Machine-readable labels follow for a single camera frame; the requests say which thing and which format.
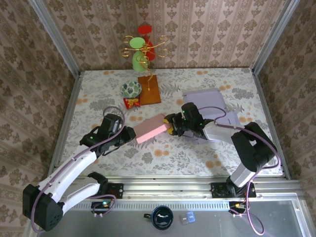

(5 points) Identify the green plastic goblet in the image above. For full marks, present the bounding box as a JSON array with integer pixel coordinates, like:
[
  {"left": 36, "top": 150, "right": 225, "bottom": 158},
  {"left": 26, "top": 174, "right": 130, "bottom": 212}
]
[{"left": 130, "top": 37, "right": 149, "bottom": 73}]

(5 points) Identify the aluminium frame post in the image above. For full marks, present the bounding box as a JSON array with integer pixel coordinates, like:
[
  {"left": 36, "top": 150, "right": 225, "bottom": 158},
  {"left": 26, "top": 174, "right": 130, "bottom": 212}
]
[
  {"left": 251, "top": 0, "right": 297, "bottom": 75},
  {"left": 28, "top": 0, "right": 82, "bottom": 76}
]

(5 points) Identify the lavender paper box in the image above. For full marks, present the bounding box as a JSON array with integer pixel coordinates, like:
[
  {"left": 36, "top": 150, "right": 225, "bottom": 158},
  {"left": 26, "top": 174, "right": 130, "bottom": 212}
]
[{"left": 182, "top": 88, "right": 240, "bottom": 146}]

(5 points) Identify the gold wire stand, wooden base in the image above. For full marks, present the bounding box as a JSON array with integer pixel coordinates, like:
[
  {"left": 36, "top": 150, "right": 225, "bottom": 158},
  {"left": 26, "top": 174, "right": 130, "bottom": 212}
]
[{"left": 119, "top": 34, "right": 171, "bottom": 106}]

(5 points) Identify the red gift packet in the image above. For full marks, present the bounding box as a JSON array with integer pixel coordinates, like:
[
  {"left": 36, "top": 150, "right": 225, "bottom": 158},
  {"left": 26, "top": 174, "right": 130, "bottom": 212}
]
[{"left": 123, "top": 97, "right": 141, "bottom": 110}]

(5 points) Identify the leaf pattern bowl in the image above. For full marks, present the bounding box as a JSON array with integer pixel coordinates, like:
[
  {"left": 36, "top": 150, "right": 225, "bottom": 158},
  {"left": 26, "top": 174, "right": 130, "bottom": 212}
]
[{"left": 120, "top": 80, "right": 143, "bottom": 97}]

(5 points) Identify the pink paper box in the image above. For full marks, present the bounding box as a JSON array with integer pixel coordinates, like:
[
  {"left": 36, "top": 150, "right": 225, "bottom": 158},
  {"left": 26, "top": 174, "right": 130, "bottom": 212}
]
[{"left": 133, "top": 113, "right": 171, "bottom": 144}]

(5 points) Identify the dark blue mug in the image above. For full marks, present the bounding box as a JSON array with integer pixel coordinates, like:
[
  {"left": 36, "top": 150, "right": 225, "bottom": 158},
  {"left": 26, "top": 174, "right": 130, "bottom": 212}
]
[{"left": 144, "top": 205, "right": 175, "bottom": 231}]

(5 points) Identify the aluminium mounting rail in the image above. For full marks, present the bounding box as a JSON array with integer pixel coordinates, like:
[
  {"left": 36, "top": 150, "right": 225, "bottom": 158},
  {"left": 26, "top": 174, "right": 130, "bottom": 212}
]
[{"left": 34, "top": 175, "right": 306, "bottom": 200}]

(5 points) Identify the small controller board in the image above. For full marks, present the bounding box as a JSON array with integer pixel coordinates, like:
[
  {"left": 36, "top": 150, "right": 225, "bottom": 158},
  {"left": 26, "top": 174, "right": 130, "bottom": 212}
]
[
  {"left": 91, "top": 201, "right": 116, "bottom": 218},
  {"left": 228, "top": 201, "right": 249, "bottom": 218}
]

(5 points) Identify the red plastic goblet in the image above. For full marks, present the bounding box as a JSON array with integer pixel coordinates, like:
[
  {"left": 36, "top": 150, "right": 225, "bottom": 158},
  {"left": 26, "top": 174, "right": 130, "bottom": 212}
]
[{"left": 137, "top": 24, "right": 157, "bottom": 61}]

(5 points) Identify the slotted cable duct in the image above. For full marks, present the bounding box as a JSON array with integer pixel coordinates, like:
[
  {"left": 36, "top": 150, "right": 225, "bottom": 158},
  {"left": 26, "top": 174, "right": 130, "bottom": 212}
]
[{"left": 44, "top": 200, "right": 232, "bottom": 211}]

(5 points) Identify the aluminium table edge rail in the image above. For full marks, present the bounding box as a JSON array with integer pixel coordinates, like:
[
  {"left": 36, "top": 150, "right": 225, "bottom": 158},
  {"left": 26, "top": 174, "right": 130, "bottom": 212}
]
[
  {"left": 46, "top": 71, "right": 83, "bottom": 178},
  {"left": 251, "top": 70, "right": 291, "bottom": 178}
]

